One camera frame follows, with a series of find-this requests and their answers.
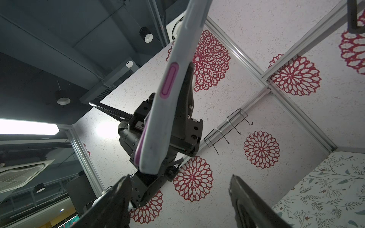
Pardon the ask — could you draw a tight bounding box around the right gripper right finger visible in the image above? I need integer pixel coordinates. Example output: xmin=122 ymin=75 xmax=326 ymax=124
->
xmin=229 ymin=175 xmax=290 ymax=228

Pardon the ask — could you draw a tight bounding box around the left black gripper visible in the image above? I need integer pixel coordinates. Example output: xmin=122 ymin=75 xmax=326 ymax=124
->
xmin=118 ymin=62 xmax=203 ymax=174

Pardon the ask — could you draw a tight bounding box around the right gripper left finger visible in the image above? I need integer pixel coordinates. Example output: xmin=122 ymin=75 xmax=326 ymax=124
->
xmin=72 ymin=175 xmax=132 ymax=228

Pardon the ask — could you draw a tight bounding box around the black phone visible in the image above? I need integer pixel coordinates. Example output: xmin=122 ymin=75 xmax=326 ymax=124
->
xmin=135 ymin=1 xmax=212 ymax=175

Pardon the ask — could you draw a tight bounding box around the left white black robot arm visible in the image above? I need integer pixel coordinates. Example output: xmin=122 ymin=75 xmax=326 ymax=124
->
xmin=89 ymin=63 xmax=203 ymax=208

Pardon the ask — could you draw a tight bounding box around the ceiling strip light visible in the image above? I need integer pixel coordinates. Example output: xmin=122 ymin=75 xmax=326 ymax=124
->
xmin=1 ymin=119 xmax=60 ymax=135

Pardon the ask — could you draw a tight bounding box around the black wire wall rack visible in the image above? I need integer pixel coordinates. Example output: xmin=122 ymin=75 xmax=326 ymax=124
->
xmin=203 ymin=108 xmax=253 ymax=154

